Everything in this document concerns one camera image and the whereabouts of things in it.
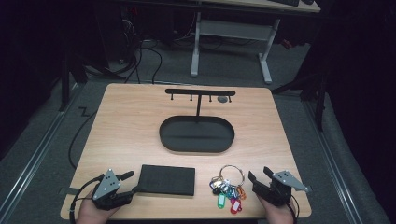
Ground left hand-held gripper cable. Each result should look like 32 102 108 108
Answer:
68 174 105 224

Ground metal floor rail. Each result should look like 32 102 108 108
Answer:
302 98 364 224
0 83 82 217

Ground black wallet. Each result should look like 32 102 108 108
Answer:
136 164 196 197

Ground black keyboard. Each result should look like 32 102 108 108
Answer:
270 0 301 7

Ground desk with white legs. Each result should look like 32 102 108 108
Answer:
190 0 322 85

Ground dark computer tower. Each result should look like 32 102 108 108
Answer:
120 5 145 64

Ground hand-held gripper cable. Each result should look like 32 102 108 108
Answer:
68 174 105 224
290 201 301 220

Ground bundle of black cables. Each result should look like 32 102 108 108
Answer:
106 18 163 85

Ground key bunch with coloured tags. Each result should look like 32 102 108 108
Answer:
208 163 248 216

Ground black floor cable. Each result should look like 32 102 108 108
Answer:
67 106 98 171

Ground person's left hand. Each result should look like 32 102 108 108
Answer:
76 189 121 224

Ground black key stand with tray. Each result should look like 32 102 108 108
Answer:
159 88 237 154

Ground dark metal stand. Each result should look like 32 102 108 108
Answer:
270 69 332 133
58 50 90 113

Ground right hand-held gripper cable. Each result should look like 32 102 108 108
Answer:
290 201 301 220

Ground grey tape strip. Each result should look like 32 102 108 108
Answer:
58 187 82 197

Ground person's right hand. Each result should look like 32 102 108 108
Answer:
257 196 297 224

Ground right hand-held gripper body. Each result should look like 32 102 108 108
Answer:
252 169 313 207

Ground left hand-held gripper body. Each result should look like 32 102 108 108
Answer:
92 168 135 211

